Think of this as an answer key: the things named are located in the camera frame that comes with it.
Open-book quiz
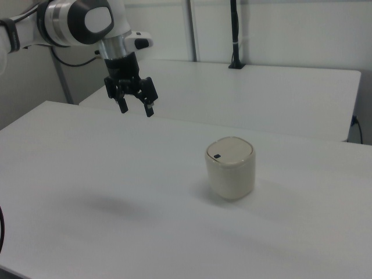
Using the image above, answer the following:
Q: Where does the black cable with blue plug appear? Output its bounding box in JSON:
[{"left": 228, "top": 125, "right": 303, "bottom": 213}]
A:
[{"left": 350, "top": 115, "right": 364, "bottom": 144}]

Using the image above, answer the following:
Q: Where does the black pole with white tie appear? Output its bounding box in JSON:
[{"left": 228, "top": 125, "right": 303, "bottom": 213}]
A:
[{"left": 228, "top": 0, "right": 246, "bottom": 70}]

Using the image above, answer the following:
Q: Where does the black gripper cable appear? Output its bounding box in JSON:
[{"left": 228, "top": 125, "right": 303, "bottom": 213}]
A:
[{"left": 51, "top": 46, "right": 101, "bottom": 67}]

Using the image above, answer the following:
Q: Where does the grey aluminium partition post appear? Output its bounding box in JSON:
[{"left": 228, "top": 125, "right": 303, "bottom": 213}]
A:
[
  {"left": 51, "top": 46, "right": 73, "bottom": 105},
  {"left": 185, "top": 0, "right": 202, "bottom": 62}
]

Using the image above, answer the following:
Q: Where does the cream trash bin with lid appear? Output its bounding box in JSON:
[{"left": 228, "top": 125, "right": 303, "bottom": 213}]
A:
[{"left": 205, "top": 135, "right": 257, "bottom": 201}]

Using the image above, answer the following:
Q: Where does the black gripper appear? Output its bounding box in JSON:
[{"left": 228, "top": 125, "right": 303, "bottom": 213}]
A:
[{"left": 103, "top": 52, "right": 159, "bottom": 118}]

